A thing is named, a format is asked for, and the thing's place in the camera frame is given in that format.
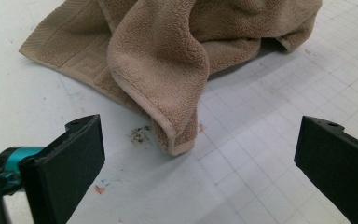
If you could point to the white grid mat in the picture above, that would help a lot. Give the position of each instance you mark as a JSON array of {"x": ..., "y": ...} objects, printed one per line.
[{"x": 245, "y": 161}]

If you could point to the beige terry towel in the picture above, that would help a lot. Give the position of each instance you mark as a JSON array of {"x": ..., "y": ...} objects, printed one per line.
[{"x": 158, "y": 77}]

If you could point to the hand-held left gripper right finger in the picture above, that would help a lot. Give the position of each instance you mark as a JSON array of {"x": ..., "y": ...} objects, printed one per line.
[{"x": 338, "y": 168}]

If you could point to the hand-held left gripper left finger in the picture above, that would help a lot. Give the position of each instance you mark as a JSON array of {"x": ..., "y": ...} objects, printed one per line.
[{"x": 65, "y": 174}]

